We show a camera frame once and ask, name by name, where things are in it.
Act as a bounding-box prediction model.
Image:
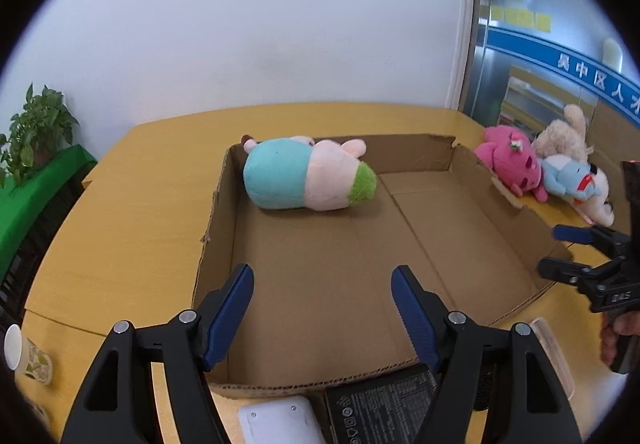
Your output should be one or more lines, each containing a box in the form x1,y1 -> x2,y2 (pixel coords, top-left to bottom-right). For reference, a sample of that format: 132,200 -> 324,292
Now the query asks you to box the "teal pink green plush toy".
242,135 -> 378,213

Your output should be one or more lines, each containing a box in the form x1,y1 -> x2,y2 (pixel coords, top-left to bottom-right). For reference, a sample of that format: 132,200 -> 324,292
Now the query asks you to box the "beige plush toy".
531,104 -> 591,164

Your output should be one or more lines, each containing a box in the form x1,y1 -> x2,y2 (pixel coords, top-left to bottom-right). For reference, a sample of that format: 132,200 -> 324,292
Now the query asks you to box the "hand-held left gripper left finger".
62,263 -> 255,444

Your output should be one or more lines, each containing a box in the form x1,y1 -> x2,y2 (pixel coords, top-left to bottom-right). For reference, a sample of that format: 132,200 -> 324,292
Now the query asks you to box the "wooden desktop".
22,102 -> 640,444

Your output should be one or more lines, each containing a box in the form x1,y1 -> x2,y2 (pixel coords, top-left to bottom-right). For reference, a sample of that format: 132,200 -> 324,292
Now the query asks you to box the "green cloth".
0,144 -> 98,265

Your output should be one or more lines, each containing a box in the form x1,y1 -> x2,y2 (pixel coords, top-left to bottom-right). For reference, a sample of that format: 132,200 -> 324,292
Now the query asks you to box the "white device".
237,395 -> 326,444

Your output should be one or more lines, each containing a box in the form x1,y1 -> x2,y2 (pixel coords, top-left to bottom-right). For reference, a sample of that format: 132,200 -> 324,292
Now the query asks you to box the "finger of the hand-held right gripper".
552,224 -> 632,259
537,258 -> 617,289

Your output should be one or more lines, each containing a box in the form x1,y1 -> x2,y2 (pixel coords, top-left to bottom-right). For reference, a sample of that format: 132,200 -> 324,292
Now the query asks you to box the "cardboard box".
192,133 -> 575,399

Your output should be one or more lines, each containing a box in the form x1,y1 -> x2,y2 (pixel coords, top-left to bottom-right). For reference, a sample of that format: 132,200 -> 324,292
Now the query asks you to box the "black battery pack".
324,364 -> 443,444

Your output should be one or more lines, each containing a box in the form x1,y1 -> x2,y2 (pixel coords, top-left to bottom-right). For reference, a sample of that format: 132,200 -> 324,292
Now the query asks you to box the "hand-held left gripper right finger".
391,265 -> 583,444

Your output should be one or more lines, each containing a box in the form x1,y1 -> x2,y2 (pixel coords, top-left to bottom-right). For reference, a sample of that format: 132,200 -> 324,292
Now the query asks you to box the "yellow note strip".
492,4 -> 553,32

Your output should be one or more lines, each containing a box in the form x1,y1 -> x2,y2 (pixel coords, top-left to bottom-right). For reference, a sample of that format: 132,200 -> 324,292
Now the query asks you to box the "blue banner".
487,27 -> 640,125

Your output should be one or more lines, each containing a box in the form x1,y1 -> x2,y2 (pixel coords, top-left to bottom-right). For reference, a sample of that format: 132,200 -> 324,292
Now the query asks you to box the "blue white plush dog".
540,154 -> 616,227

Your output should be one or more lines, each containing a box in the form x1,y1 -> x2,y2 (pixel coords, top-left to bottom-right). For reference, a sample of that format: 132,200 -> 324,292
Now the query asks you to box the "person's right hand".
600,311 -> 640,367

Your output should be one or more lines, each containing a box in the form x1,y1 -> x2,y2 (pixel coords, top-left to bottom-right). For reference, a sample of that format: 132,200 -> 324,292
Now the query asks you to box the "large potted plant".
0,83 -> 81,190

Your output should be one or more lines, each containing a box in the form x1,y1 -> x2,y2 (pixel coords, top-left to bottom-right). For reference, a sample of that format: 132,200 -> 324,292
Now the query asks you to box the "leaf print paper cup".
4,324 -> 53,386

